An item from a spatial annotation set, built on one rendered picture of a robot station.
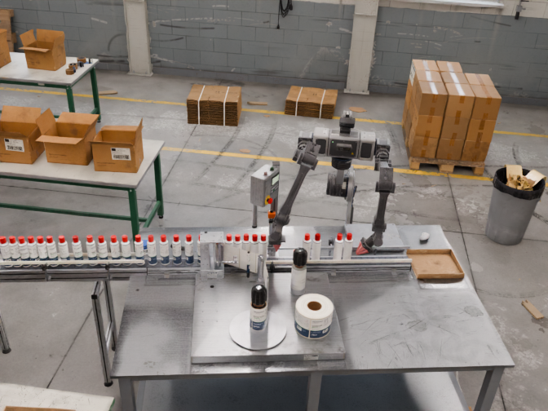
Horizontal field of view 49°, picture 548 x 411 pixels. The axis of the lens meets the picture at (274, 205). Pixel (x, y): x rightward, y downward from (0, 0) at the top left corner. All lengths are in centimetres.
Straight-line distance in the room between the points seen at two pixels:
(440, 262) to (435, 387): 79
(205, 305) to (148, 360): 45
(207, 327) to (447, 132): 419
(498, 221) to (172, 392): 336
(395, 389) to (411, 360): 70
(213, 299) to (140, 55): 622
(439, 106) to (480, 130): 54
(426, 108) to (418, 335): 359
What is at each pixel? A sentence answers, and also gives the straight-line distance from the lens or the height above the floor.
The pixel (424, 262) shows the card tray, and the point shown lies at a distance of 403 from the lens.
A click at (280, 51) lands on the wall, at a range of 883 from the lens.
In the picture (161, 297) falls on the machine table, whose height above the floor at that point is 83.
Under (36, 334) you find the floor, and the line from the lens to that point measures 478.
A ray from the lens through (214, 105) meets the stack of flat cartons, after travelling 751.
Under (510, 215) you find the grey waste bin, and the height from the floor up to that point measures 33.
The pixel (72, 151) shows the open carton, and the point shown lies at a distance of 513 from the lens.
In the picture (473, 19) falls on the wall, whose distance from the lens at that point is 878.
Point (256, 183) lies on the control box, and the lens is 347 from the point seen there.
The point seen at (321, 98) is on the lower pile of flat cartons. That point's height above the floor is 20.
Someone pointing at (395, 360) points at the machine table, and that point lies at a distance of 333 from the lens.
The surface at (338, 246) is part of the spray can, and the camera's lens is 373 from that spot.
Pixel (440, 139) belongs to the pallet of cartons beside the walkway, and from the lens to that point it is 682.
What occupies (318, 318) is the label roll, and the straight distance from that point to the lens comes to 319.
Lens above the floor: 318
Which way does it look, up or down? 32 degrees down
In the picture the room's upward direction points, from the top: 3 degrees clockwise
